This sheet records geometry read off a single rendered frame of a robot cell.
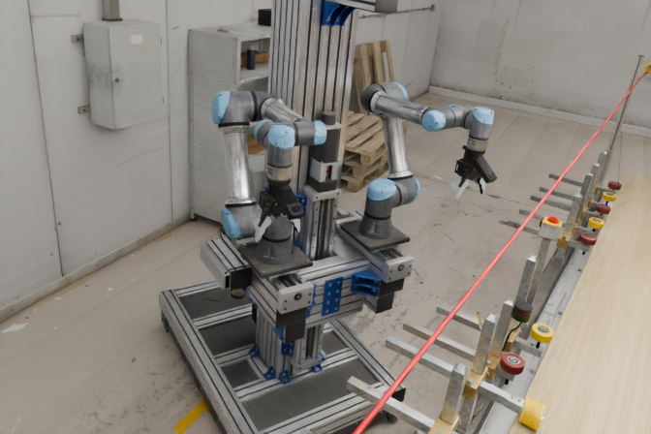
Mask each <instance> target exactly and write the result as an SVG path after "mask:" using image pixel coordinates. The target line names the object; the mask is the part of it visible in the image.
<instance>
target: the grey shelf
mask: <svg viewBox="0 0 651 434"><path fill-rule="evenodd" d="M220 28H222V29H224V30H228V32H227V33H226V32H219V31H217V30H218V29H219V30H220ZM270 28H271V27H270V26H264V25H259V24H258V22H247V23H238V24H229V25H219V26H210V27H201V28H191V29H189V112H190V200H191V218H190V221H193V222H195V221H196V220H197V218H196V217H194V210H195V213H196V214H198V215H200V216H203V217H206V218H209V219H211V220H214V221H217V222H220V223H221V221H222V220H221V209H222V208H224V207H225V202H226V201H227V200H228V198H229V193H228V182H227V171H226V160H225V149H224V138H223V133H222V132H221V131H220V130H219V129H218V124H214V123H213V121H212V104H213V99H214V96H215V95H216V93H218V92H221V91H228V90H230V91H252V90H256V91H262V92H265V93H267V87H268V68H269V60H268V61H266V62H263V63H258V64H255V70H247V69H246V68H247V66H243V67H240V53H243V52H247V48H248V44H249V43H252V44H256V50H257V51H258V52H261V51H267V52H268V54H269V48H270ZM262 39H263V45H262ZM238 59H239V60H238ZM238 62H239V63H238ZM238 65H239V66H238ZM260 83H261V90H260ZM254 87H255V88H254ZM258 87H259V88H258ZM258 123H259V122H250V128H249V129H248V130H247V132H246V135H247V137H248V136H251V135H254V129H255V127H256V125H257V124H258Z"/></svg>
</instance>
